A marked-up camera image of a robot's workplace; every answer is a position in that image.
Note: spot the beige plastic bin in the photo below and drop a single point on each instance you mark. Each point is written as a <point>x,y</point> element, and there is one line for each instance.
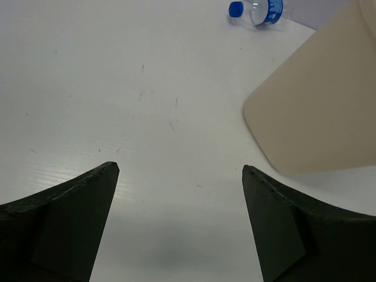
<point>316,111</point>

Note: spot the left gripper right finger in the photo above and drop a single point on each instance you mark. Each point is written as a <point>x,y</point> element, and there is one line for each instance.
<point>300,238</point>

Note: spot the blue cap bottle behind bin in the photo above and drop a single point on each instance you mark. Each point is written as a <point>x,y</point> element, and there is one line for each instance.
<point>259,13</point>

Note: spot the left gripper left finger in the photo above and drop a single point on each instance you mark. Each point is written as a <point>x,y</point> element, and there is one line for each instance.
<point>54,235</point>

